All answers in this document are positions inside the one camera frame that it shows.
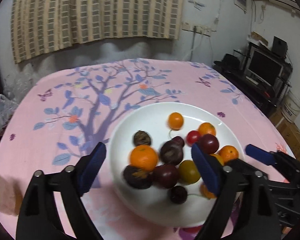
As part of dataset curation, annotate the dark purple tomato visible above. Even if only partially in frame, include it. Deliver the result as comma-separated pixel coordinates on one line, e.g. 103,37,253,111
198,134,219,154

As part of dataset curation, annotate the dark cherry with stem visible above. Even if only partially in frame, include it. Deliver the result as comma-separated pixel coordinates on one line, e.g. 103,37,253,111
167,185,202,205

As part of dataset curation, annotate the red cherry tomato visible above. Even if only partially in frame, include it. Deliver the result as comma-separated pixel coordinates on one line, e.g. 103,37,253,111
186,130,201,146

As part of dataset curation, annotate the dark passion fruit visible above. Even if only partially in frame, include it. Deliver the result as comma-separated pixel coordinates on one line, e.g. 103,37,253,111
159,140,184,166

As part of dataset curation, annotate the brown mangosteen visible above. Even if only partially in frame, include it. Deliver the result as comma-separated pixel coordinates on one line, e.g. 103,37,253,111
133,130,152,146
122,165,153,190

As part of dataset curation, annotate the yellow orange kumquat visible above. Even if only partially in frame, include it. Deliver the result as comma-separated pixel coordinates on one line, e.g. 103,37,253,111
211,153,224,166

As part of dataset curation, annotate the front small orange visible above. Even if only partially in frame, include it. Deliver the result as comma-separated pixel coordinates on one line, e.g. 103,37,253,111
200,184,216,199

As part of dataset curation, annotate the small orange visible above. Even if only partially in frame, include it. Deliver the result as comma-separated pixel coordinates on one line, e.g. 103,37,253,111
168,112,184,130
200,184,216,199
218,145,239,163

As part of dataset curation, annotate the right small orange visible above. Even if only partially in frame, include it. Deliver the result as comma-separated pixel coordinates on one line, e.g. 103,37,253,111
218,145,239,163

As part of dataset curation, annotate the green brown tomato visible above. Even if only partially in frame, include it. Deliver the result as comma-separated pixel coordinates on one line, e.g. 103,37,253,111
178,160,201,185

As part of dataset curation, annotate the cardboard box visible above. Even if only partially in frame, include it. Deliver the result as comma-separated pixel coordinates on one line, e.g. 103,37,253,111
269,110,300,161

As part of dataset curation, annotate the cream lidded tumbler cup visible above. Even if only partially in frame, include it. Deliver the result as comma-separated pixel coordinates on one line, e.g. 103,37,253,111
0,174,23,217

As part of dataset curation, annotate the dark red plum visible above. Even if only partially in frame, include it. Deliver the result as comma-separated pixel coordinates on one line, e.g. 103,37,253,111
152,164,179,189

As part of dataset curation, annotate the white plastic bucket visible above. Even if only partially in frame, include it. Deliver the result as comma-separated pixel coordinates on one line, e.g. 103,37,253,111
281,90,300,123

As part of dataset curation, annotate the black metal shelf rack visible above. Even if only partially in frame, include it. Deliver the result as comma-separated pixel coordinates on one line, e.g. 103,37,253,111
234,42,293,105

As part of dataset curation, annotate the white oval plate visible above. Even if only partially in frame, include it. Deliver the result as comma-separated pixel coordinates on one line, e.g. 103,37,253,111
108,102,244,228

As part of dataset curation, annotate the small far orange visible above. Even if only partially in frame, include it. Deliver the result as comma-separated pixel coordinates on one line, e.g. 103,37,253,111
168,112,184,130

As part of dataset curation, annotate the large orange tangerine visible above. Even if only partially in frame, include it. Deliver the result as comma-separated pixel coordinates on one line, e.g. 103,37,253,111
129,145,159,172

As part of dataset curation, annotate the black computer monitor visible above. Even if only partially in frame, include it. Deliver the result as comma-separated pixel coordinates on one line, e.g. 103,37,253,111
245,47,283,86

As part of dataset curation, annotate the pink printed tablecloth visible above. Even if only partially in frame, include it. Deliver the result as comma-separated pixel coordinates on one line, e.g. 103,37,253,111
0,58,297,240

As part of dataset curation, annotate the black speaker box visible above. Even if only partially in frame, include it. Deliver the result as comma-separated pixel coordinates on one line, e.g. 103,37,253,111
271,36,288,58

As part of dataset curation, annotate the clear plastic bag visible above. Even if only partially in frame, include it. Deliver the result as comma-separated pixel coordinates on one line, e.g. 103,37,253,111
0,77,33,135

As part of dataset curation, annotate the checked beige curtain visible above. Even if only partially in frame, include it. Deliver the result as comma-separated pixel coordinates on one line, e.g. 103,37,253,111
11,0,184,63

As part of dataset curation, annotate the white wall power strip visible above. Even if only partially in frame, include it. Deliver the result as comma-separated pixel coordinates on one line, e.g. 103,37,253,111
181,21,211,37

